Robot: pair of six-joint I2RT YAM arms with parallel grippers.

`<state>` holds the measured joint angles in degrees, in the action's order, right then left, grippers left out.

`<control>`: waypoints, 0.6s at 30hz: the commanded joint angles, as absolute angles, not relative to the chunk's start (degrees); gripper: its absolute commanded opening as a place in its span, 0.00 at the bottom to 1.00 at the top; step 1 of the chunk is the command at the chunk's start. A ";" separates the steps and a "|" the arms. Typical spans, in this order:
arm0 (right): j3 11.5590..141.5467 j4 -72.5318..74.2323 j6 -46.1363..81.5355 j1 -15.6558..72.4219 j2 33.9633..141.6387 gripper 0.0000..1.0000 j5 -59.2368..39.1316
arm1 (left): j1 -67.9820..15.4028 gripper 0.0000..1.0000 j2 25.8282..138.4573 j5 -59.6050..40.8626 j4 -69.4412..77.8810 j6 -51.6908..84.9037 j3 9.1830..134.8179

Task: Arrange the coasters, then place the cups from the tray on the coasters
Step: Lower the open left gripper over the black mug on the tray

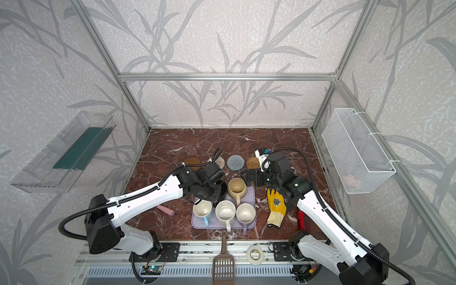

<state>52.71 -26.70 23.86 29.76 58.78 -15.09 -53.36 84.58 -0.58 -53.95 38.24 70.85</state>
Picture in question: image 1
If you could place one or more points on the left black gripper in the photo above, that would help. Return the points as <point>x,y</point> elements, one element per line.
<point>217,187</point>

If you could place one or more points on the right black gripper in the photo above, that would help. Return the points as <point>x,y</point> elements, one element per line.
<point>257,177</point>

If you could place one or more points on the tan wicker coaster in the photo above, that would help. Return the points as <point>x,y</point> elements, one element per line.
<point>253,163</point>

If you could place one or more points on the beige mug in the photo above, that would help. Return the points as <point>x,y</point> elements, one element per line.
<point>237,189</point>

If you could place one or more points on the black mug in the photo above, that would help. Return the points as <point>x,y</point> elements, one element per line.
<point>223,191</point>

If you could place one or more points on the amber brown coaster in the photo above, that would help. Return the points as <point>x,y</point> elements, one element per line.
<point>194,161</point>

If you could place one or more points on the grey round coaster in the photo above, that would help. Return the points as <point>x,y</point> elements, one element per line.
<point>235,163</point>

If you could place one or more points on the white mug blue handle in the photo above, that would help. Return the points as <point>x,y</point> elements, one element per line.
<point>202,214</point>

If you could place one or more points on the white woven coaster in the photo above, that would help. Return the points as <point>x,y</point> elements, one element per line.
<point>220,162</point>

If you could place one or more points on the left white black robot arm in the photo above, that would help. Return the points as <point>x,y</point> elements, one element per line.
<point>104,224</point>

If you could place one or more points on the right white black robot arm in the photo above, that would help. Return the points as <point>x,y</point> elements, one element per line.
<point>353,258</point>

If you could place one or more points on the yellow work glove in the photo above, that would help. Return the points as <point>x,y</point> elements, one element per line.
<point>277,208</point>

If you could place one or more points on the lavender plastic tray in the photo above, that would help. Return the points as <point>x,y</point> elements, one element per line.
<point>213,221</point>

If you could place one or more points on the pink cylinder piece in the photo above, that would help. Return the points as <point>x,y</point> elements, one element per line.
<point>166,210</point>

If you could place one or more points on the red black tool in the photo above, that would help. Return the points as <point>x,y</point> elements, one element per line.
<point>302,221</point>

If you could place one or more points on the white tape roll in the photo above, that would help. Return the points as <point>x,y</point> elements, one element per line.
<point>255,255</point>

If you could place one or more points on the brown slotted scoop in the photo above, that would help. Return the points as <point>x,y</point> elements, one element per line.
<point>224,265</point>

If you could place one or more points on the left electronics board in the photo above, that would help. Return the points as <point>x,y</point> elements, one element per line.
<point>151,270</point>

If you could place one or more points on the electronics board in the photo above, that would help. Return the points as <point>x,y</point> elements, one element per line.
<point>151,270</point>
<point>303,270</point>

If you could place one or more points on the right electronics board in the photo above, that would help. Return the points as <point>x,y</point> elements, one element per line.
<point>303,270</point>

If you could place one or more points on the green flat sheet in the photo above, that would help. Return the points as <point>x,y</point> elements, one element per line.
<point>80,154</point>

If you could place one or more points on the white mug cream handle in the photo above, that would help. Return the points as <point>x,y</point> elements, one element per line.
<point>225,213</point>

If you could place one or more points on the white mug lavender handle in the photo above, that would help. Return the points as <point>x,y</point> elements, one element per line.
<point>246,215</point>

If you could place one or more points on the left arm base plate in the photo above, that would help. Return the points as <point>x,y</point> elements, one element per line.
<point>163,252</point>

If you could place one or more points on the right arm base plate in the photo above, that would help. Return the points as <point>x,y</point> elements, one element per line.
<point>281,251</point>

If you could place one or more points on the white wire basket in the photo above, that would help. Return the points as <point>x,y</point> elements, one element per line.
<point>360,161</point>

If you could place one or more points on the clear plastic wall bin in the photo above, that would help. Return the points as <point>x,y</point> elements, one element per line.
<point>39,176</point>

